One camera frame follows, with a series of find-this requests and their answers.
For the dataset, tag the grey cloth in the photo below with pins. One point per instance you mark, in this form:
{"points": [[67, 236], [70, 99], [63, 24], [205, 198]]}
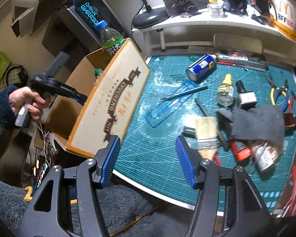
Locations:
{"points": [[262, 123]]}

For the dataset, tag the blue spray can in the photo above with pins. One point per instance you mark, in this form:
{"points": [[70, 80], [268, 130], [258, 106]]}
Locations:
{"points": [[201, 68]]}

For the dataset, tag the black cap paint bottle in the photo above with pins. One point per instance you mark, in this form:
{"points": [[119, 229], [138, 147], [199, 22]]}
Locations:
{"points": [[246, 99]]}

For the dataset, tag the green soda bottle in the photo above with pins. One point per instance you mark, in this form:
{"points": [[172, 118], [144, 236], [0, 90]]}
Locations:
{"points": [[111, 40]]}

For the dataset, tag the McDonalds paper bucket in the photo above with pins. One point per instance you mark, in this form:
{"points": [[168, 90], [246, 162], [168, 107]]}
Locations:
{"points": [[283, 17]]}

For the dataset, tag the red label tube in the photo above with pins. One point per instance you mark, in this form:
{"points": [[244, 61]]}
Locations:
{"points": [[240, 150]]}

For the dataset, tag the left hand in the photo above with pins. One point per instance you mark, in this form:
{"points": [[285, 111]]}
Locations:
{"points": [[36, 102]]}

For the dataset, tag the wooden paint brush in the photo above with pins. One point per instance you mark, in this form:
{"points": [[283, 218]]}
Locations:
{"points": [[189, 130]]}

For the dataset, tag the black desk lamp base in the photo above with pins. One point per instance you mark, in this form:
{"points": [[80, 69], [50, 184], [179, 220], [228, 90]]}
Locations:
{"points": [[149, 17]]}

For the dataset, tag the teal craft knife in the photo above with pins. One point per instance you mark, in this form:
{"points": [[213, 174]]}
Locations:
{"points": [[184, 93]]}

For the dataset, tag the cardboard box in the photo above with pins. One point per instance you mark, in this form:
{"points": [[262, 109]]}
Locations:
{"points": [[111, 102]]}

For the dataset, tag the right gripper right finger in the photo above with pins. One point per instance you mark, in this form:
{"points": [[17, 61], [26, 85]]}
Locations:
{"points": [[189, 159]]}

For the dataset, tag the white desk shelf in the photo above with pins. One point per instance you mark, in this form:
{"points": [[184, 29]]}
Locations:
{"points": [[203, 30]]}

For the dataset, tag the yellow cap glue bottle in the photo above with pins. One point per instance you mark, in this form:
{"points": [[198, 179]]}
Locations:
{"points": [[225, 92]]}

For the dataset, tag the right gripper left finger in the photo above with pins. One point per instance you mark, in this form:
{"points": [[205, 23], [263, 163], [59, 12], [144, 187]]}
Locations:
{"points": [[106, 159]]}

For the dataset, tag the blue transparent ruler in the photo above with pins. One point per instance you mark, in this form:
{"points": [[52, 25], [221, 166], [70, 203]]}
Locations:
{"points": [[164, 109]]}

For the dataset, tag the black pen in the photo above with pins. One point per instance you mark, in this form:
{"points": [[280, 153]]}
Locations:
{"points": [[207, 133]]}

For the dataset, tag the green cap glue bottle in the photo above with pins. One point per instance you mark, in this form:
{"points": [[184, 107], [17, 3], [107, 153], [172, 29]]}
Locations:
{"points": [[98, 72]]}

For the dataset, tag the black computer case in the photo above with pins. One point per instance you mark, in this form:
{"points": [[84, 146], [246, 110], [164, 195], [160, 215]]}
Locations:
{"points": [[72, 28]]}

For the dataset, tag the green cutting mat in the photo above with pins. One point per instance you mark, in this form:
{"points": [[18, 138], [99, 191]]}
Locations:
{"points": [[148, 159]]}

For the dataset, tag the brown label jar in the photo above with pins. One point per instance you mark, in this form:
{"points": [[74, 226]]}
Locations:
{"points": [[265, 155]]}

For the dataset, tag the blue yellow pliers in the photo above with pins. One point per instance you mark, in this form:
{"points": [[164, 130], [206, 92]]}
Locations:
{"points": [[276, 92]]}

